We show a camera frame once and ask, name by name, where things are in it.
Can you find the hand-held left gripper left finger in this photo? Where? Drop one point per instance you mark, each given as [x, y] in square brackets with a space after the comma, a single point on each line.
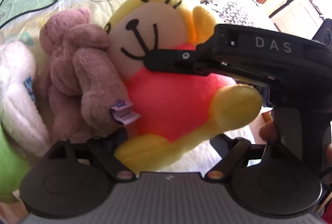
[109, 146]

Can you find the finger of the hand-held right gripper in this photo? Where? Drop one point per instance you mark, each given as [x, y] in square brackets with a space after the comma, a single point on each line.
[171, 60]

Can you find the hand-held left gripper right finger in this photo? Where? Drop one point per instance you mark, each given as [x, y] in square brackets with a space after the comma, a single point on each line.
[228, 159]

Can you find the yellow and red plush toy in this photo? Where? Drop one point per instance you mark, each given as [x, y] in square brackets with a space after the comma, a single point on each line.
[168, 99]

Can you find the pink plush bear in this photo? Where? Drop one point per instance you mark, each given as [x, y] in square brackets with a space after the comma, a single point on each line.
[77, 78]

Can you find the green plush toy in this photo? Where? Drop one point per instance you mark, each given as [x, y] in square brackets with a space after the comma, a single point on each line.
[7, 169]

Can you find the white plush rabbit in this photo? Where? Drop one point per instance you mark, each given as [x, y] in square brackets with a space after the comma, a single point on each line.
[15, 99]

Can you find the person's right hand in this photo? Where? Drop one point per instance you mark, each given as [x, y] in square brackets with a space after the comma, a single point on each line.
[269, 132]

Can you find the dark floral patterned cloth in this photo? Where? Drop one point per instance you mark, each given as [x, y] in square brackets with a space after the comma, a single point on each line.
[228, 6]

